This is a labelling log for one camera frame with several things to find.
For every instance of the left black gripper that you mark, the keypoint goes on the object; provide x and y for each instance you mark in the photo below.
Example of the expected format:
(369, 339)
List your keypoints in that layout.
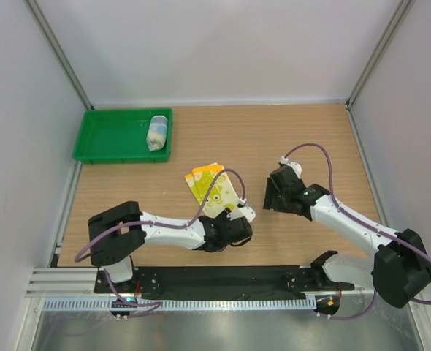
(223, 216)

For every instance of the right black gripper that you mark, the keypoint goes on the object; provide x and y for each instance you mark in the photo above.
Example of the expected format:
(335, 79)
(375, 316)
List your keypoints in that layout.
(270, 200)

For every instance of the green yellow patterned towel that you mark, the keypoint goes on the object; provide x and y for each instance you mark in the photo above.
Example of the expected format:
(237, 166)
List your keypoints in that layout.
(221, 196)

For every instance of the polka dot striped towel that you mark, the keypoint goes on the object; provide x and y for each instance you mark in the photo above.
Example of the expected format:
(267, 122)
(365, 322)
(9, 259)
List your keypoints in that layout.
(157, 133)

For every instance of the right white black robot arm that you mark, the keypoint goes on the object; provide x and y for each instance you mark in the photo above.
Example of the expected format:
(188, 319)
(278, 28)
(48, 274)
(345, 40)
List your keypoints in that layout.
(396, 270)

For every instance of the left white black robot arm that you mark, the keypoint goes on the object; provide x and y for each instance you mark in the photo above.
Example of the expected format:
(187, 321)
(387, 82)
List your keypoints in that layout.
(118, 232)

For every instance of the green plastic tray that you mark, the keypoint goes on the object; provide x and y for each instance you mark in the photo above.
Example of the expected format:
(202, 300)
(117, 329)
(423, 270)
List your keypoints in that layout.
(119, 137)

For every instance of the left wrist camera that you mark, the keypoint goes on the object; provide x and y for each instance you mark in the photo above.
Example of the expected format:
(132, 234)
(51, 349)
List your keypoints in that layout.
(243, 209)

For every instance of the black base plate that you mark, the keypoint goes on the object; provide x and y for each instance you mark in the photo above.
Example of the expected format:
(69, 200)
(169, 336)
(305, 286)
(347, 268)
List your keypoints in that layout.
(297, 278)

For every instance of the slotted cable duct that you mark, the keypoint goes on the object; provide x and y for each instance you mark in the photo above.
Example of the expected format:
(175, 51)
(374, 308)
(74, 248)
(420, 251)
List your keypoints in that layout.
(102, 304)

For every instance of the aluminium front rail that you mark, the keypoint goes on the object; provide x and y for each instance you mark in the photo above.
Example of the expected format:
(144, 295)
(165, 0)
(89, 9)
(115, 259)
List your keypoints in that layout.
(62, 281)

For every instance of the right aluminium frame post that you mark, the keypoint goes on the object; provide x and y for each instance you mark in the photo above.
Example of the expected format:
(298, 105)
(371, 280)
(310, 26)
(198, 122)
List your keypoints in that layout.
(391, 28)

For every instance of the aluminium frame post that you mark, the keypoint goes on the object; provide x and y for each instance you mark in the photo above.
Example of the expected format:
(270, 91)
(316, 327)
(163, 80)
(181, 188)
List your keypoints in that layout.
(391, 28)
(52, 41)

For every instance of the left aluminium frame post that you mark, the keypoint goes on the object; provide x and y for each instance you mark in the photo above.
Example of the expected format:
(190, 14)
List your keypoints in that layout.
(52, 41)

